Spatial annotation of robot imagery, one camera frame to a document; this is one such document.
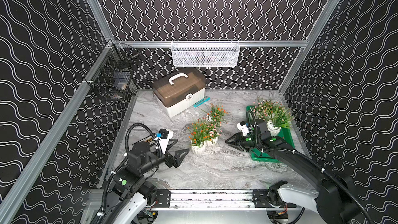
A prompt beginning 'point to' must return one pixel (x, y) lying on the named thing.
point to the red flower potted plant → (215, 116)
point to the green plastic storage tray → (285, 134)
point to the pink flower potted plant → (265, 110)
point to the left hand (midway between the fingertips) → (182, 143)
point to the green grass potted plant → (280, 118)
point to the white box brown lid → (180, 92)
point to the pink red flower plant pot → (214, 130)
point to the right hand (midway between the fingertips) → (227, 142)
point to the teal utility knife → (206, 98)
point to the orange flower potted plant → (199, 134)
